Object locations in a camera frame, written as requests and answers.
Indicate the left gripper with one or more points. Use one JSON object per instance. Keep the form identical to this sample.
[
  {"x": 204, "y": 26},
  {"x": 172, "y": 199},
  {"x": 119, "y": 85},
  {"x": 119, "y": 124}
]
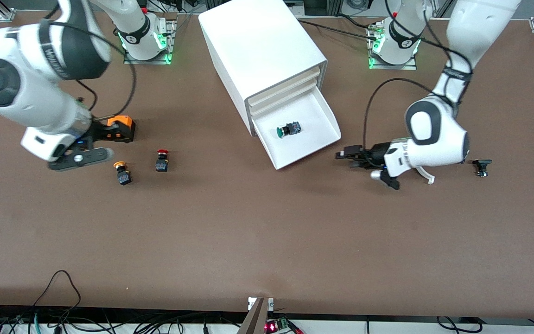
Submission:
[{"x": 377, "y": 152}]

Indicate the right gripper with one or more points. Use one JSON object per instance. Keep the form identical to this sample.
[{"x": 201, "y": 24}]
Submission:
[{"x": 96, "y": 131}]

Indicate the white lowest drawer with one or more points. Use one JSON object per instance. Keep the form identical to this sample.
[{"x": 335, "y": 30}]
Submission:
[{"x": 304, "y": 150}]

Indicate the green push button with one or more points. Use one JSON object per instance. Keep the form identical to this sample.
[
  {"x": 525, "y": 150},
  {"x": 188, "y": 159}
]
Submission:
[{"x": 289, "y": 129}]

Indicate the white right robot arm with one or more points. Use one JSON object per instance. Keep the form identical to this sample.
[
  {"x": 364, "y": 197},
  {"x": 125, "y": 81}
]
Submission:
[{"x": 16, "y": 79}]

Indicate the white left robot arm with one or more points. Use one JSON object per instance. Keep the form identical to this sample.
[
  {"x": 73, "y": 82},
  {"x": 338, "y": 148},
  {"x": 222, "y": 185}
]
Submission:
[{"x": 438, "y": 130}]

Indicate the yellow push button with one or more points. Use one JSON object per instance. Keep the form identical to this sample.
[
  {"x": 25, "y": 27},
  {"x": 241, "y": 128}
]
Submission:
[{"x": 123, "y": 175}]

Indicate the red push button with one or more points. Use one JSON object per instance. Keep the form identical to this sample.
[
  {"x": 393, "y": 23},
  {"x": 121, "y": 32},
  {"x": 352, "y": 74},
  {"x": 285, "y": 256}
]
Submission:
[{"x": 162, "y": 162}]

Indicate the black device box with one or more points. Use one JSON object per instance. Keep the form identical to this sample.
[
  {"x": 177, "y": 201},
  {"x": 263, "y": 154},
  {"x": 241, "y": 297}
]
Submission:
[{"x": 322, "y": 5}]

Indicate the circuit board with red light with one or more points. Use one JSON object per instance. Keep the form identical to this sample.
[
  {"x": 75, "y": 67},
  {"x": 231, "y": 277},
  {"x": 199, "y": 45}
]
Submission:
[{"x": 271, "y": 327}]

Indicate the orange button enclosure box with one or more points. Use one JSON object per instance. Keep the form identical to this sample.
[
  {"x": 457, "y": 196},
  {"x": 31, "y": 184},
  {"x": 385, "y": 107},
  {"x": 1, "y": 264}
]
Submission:
[{"x": 123, "y": 121}]

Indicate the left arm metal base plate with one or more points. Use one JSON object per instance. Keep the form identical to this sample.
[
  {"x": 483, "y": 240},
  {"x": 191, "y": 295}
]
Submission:
[{"x": 392, "y": 67}]

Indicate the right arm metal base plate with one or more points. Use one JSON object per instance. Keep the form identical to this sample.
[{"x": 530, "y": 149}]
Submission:
[{"x": 172, "y": 32}]

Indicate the black flat-head switch part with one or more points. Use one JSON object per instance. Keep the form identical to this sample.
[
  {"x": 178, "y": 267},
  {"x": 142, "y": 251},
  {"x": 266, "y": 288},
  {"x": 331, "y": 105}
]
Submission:
[{"x": 482, "y": 163}]

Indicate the small white metal bracket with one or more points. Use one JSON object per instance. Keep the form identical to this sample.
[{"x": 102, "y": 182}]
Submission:
[{"x": 270, "y": 304}]

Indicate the brown camera mount post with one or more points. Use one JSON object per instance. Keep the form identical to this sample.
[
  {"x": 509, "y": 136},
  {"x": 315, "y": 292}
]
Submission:
[{"x": 255, "y": 320}]

